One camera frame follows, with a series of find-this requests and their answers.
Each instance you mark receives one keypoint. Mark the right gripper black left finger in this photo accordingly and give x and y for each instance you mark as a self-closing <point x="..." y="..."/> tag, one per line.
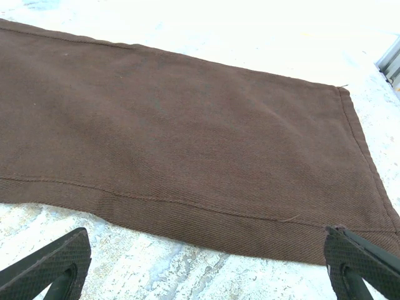
<point x="53" y="265"/>

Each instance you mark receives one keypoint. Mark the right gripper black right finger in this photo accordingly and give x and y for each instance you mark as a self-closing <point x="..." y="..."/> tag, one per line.
<point x="353" y="259"/>

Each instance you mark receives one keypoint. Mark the brown long pants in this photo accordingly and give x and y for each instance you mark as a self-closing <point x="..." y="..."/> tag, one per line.
<point x="175" y="150"/>

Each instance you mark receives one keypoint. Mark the aluminium side frame rail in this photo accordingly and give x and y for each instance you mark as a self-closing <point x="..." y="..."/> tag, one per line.
<point x="390" y="62"/>

